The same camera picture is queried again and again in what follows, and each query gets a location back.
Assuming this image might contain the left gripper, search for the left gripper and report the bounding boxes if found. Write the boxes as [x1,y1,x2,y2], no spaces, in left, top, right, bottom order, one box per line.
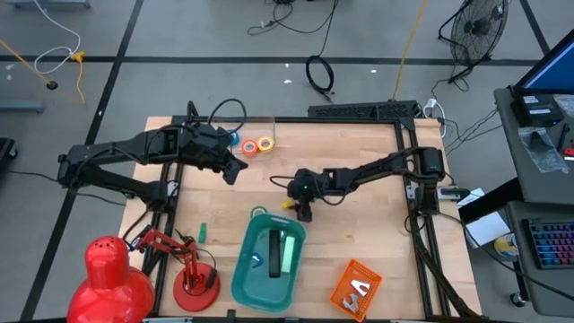
[178,123,249,186]

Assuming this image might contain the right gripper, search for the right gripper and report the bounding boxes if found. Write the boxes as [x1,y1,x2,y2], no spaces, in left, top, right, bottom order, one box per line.
[286,169,342,223]

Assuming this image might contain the mint green stapler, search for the mint green stapler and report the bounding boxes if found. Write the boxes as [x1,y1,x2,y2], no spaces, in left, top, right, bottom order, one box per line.
[281,235,297,274]

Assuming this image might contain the black stapler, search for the black stapler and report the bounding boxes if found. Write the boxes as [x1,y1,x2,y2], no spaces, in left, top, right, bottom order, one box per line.
[267,229,283,278]

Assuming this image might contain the orange plastic basket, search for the orange plastic basket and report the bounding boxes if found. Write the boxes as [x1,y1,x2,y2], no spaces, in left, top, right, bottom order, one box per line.
[329,258,383,323]

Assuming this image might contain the teal plastic bin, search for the teal plastic bin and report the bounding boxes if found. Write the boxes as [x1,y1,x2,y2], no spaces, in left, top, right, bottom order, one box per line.
[230,213,308,314]

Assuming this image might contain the clear plastic container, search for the clear plastic container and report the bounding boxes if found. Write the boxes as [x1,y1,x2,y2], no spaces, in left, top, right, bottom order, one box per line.
[204,115,276,158]

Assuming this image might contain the black perforated bar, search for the black perforated bar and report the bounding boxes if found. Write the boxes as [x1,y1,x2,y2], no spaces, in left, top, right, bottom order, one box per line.
[307,99,421,120]

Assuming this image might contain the red desk lamp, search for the red desk lamp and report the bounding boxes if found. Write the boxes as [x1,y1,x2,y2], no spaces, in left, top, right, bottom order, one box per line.
[66,226,221,323]

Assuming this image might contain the white power adapter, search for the white power adapter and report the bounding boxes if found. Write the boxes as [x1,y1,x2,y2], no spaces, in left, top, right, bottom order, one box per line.
[423,97,446,138]

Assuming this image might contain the white paper sheet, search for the white paper sheet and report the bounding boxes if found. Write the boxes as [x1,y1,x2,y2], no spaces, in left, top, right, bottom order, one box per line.
[464,210,512,249]

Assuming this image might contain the round printed disc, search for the round printed disc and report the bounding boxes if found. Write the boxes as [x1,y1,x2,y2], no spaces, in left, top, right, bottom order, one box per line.
[494,232,519,258]

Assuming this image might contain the dark gray desk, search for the dark gray desk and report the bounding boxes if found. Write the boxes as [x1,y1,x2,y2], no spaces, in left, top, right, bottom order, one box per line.
[504,200,574,318]
[492,84,574,205]

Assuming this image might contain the clear plastic bag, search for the clear plastic bag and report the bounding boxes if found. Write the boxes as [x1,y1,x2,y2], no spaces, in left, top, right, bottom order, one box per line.
[517,126,570,174]

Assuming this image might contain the black floor fan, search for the black floor fan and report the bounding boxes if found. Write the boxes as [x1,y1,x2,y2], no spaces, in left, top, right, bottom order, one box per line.
[438,0,509,84]

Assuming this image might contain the black mini computer box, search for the black mini computer box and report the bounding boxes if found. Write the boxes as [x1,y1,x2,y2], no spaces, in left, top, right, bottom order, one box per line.
[510,92,565,128]

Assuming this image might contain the backlit keyboard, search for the backlit keyboard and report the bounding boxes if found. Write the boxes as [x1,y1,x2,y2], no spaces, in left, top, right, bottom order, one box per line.
[527,217,574,270]

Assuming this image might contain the computer monitor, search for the computer monitor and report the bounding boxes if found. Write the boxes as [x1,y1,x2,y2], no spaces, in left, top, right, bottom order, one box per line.
[512,29,574,95]

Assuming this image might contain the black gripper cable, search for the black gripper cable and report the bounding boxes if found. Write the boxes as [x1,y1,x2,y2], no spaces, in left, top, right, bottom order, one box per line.
[269,174,293,193]
[207,98,248,135]

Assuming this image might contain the coiled black cable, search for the coiled black cable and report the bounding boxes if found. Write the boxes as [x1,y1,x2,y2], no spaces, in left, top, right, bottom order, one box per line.
[305,55,336,96]

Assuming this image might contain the black aluminium rig frame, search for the black aluminium rig frame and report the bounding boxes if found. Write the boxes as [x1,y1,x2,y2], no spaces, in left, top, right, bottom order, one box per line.
[143,114,483,323]

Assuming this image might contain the loose black floor cables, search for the loose black floor cables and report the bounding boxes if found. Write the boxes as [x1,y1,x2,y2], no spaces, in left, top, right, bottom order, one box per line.
[246,0,341,37]

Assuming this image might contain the yellow cable with plug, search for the yellow cable with plug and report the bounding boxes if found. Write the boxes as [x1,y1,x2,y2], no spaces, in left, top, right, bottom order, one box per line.
[0,39,86,107]

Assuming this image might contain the thick yellow cable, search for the thick yellow cable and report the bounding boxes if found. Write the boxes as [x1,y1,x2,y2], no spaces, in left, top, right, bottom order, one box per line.
[392,0,430,102]

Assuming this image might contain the white cable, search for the white cable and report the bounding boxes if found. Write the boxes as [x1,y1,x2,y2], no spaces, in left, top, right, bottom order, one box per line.
[31,0,83,75]

